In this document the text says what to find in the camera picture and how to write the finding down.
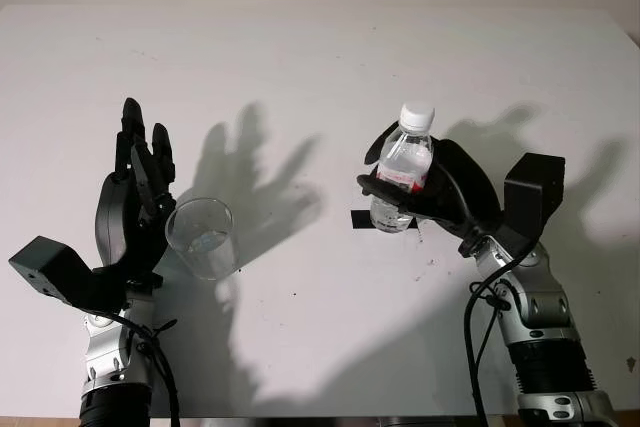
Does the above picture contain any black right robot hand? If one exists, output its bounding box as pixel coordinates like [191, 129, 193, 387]
[355, 121, 504, 256]

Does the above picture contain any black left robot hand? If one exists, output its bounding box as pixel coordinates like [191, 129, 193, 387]
[94, 96, 178, 289]

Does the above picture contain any clear plastic water bottle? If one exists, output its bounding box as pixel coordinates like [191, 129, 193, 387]
[369, 102, 437, 235]

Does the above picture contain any clear glass cup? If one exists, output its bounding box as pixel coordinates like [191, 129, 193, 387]
[164, 197, 237, 282]

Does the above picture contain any black tape strip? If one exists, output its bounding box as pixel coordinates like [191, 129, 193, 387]
[350, 209, 420, 231]

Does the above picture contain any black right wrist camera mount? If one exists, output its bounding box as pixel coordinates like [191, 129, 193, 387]
[501, 152, 567, 251]

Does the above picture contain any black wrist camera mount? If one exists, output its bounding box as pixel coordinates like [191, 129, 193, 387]
[7, 235, 129, 312]
[501, 152, 567, 251]

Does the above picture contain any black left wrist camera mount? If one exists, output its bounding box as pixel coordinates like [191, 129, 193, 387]
[7, 235, 129, 312]

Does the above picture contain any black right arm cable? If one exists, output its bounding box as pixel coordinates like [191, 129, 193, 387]
[463, 245, 534, 427]

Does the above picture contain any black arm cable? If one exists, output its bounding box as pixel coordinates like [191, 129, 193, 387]
[112, 309, 183, 422]
[463, 245, 534, 427]

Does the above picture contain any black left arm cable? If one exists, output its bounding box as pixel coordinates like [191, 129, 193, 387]
[112, 309, 183, 422]

